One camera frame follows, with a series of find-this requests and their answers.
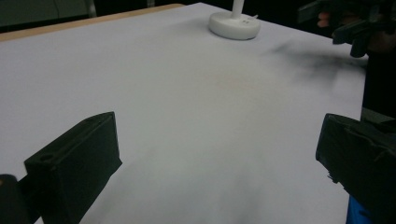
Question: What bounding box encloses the white round stand base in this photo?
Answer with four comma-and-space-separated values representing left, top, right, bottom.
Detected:
207, 0, 262, 41

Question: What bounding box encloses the blue object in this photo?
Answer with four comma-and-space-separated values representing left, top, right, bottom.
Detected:
345, 195, 376, 224

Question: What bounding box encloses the white table mat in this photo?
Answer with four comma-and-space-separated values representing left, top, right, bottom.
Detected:
0, 2, 369, 224

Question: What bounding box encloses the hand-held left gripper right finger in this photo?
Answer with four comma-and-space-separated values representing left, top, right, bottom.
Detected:
315, 113, 396, 224

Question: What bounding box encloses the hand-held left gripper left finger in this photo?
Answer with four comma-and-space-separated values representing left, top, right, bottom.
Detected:
23, 111, 123, 224

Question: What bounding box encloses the grey curtain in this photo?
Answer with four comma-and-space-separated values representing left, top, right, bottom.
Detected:
0, 0, 94, 28

